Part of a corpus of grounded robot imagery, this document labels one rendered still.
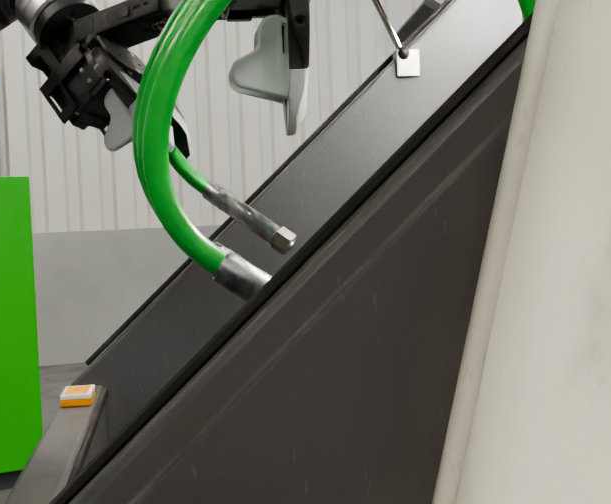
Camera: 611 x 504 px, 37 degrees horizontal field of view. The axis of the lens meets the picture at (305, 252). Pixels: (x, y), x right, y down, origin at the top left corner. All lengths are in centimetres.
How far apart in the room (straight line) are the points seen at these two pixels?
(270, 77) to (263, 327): 36
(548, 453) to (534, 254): 8
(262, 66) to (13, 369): 337
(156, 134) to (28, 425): 361
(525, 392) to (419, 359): 8
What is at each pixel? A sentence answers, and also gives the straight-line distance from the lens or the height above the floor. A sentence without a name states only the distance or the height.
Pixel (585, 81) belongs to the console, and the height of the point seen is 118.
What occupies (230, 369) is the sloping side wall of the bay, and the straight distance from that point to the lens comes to 40.
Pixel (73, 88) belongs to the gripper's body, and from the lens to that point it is 93.
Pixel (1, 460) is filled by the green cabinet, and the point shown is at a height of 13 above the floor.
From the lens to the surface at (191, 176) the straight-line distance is 86.
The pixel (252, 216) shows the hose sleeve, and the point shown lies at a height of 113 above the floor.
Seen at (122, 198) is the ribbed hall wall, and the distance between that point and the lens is 721.
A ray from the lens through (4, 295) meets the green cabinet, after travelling 398.
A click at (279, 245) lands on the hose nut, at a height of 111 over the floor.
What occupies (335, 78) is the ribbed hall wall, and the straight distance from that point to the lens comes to 768.
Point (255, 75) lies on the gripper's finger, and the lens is 73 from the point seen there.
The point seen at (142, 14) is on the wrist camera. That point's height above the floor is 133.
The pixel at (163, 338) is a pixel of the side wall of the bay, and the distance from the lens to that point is 106.
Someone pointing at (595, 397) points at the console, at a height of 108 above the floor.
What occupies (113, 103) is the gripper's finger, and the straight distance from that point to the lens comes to 89.
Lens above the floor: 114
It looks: 3 degrees down
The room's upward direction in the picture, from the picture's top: 2 degrees counter-clockwise
